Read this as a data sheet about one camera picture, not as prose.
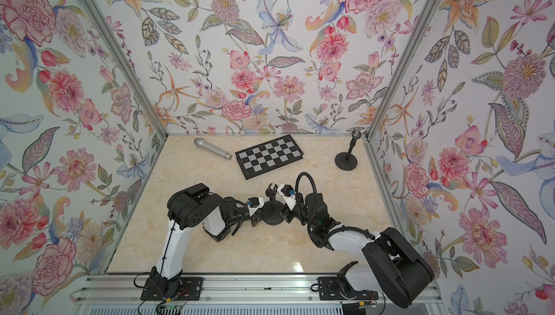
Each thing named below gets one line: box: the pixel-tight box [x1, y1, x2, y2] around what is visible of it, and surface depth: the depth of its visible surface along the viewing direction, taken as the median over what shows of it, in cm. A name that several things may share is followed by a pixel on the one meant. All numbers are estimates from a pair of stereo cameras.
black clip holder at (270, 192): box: [264, 182, 279, 199], surface depth 79 cm
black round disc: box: [260, 200, 285, 227], surface depth 92 cm
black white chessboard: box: [234, 134, 305, 180], surface depth 109 cm
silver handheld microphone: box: [193, 137, 233, 161], surface depth 116 cm
